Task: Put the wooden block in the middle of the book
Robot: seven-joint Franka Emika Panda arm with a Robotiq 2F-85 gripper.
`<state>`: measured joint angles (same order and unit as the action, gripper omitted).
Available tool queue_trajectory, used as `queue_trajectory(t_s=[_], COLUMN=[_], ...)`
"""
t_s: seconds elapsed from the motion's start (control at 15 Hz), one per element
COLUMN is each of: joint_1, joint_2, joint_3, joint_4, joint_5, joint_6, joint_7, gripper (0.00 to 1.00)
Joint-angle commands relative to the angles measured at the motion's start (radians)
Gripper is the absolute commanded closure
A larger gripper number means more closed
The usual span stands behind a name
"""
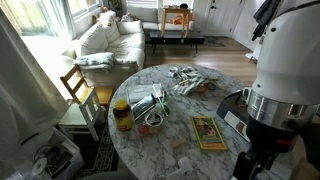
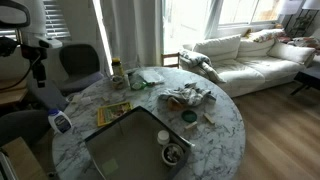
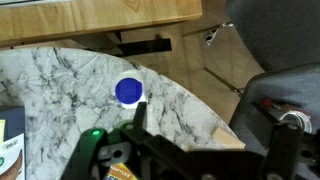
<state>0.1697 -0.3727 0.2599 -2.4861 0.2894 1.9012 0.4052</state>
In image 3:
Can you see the light wooden block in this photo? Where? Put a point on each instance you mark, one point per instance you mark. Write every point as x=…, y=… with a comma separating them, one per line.
x=227, y=139

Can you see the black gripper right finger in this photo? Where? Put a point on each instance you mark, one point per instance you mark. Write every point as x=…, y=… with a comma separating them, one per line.
x=281, y=160

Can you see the grey office chair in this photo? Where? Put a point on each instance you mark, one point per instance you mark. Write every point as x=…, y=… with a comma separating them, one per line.
x=283, y=36

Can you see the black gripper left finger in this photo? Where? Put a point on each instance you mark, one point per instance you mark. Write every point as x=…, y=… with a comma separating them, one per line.
x=141, y=142

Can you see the dark rectangular tray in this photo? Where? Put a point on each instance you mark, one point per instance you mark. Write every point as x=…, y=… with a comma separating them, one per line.
x=14, y=117

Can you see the white bottle with blue cap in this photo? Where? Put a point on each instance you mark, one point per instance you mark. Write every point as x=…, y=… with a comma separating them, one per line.
x=129, y=89

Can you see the yellow dog picture book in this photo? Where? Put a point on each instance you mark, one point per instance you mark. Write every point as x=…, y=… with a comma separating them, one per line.
x=119, y=172

